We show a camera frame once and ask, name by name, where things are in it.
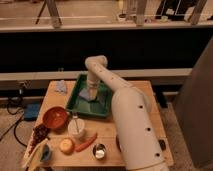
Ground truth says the blue sponge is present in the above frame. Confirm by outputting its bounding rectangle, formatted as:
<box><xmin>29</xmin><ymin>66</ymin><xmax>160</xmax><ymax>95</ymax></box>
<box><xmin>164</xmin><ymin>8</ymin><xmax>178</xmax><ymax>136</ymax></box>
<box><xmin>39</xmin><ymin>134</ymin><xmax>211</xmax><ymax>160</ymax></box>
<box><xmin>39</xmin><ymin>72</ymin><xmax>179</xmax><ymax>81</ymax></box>
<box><xmin>79</xmin><ymin>89</ymin><xmax>90</xmax><ymax>101</ymax></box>

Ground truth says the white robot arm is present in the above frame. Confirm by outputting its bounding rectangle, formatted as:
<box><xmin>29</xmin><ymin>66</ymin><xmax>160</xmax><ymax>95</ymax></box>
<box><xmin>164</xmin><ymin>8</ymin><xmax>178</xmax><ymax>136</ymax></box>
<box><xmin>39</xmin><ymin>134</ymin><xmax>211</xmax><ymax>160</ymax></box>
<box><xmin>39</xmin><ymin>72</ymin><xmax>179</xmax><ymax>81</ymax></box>
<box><xmin>85</xmin><ymin>56</ymin><xmax>169</xmax><ymax>171</ymax></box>

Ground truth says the green plastic tray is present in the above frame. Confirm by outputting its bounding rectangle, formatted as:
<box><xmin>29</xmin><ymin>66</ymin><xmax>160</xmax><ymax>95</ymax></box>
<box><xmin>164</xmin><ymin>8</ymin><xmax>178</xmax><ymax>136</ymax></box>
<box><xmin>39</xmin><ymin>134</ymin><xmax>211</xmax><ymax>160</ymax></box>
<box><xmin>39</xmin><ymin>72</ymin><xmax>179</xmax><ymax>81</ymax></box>
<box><xmin>66</xmin><ymin>74</ymin><xmax>113</xmax><ymax>118</ymax></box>

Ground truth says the light blue crumpled cloth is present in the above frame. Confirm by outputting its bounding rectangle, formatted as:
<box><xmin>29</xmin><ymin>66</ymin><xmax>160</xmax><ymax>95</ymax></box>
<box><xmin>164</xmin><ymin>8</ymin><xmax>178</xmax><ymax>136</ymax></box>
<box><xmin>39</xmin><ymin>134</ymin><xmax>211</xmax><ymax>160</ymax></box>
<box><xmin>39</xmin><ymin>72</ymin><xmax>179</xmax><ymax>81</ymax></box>
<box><xmin>55</xmin><ymin>80</ymin><xmax>67</xmax><ymax>95</ymax></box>

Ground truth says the orange bowl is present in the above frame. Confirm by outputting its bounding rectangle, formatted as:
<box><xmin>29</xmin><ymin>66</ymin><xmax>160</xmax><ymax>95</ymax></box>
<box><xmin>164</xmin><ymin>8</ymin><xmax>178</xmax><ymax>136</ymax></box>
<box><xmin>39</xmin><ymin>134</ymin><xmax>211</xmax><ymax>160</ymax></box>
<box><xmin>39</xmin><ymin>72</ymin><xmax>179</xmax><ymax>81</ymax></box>
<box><xmin>42</xmin><ymin>106</ymin><xmax>68</xmax><ymax>130</ymax></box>

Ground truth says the purple bowl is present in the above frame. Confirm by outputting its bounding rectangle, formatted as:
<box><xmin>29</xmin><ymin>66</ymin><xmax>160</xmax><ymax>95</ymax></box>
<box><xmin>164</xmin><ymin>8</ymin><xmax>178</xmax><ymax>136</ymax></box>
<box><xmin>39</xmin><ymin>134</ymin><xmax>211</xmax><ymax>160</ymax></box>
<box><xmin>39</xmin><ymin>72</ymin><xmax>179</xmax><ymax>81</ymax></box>
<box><xmin>116</xmin><ymin>135</ymin><xmax>121</xmax><ymax>152</ymax></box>

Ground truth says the orange carrot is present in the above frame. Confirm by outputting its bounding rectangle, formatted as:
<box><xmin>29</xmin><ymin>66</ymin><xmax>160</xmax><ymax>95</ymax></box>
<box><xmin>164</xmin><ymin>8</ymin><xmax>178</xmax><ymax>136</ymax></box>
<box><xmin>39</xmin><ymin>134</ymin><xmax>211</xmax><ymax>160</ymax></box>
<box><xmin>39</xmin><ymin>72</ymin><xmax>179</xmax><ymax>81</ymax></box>
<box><xmin>75</xmin><ymin>133</ymin><xmax>98</xmax><ymax>152</ymax></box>

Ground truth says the small metal cup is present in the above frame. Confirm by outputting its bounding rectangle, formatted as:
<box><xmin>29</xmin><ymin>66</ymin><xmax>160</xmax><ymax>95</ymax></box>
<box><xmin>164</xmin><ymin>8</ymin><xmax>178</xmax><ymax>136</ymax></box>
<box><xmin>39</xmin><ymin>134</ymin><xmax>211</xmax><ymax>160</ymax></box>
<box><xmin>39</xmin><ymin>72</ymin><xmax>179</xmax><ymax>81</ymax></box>
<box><xmin>92</xmin><ymin>143</ymin><xmax>106</xmax><ymax>160</ymax></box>

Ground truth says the yellow apple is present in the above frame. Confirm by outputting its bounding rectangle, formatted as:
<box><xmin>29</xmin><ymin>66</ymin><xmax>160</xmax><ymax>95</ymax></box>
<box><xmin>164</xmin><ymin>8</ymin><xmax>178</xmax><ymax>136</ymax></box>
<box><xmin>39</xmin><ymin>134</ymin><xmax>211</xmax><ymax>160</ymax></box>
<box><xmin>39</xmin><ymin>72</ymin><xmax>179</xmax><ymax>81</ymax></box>
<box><xmin>59</xmin><ymin>138</ymin><xmax>74</xmax><ymax>155</ymax></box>

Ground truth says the blue box on floor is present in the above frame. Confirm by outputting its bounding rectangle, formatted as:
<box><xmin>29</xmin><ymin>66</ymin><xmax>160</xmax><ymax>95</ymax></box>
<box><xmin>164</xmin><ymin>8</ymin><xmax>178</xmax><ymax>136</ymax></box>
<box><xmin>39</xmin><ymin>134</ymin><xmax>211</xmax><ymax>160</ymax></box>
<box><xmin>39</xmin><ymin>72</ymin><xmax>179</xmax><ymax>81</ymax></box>
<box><xmin>24</xmin><ymin>103</ymin><xmax>40</xmax><ymax>121</ymax></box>

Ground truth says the red grape bunch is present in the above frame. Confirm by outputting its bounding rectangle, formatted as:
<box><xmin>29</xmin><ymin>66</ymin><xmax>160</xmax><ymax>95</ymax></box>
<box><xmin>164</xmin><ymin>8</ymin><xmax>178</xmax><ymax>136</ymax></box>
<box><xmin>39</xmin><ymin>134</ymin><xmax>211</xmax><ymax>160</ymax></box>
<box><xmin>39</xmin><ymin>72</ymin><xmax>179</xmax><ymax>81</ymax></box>
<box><xmin>28</xmin><ymin>124</ymin><xmax>50</xmax><ymax>154</ymax></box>

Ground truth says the small blue bowl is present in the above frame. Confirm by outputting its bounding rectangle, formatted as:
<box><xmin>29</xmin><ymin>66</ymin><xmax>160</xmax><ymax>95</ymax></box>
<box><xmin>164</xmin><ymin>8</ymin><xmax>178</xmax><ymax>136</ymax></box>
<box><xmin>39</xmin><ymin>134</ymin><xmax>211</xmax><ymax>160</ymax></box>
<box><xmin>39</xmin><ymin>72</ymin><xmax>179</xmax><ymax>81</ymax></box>
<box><xmin>40</xmin><ymin>144</ymin><xmax>52</xmax><ymax>162</ymax></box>

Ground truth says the yellow banana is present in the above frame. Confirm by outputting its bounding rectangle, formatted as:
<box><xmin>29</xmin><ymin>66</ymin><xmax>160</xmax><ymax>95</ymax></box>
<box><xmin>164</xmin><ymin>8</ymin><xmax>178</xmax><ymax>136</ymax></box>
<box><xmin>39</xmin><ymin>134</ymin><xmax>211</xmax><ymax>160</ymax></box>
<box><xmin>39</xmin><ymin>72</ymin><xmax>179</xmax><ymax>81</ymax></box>
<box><xmin>22</xmin><ymin>139</ymin><xmax>48</xmax><ymax>171</ymax></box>

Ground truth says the black rectangular block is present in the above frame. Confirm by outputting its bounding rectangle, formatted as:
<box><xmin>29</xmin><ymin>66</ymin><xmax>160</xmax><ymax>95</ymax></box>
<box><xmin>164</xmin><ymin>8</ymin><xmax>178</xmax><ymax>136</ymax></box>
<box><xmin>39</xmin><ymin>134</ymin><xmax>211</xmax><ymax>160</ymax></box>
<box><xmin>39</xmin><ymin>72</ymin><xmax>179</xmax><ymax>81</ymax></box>
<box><xmin>159</xmin><ymin>139</ymin><xmax>166</xmax><ymax>151</ymax></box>

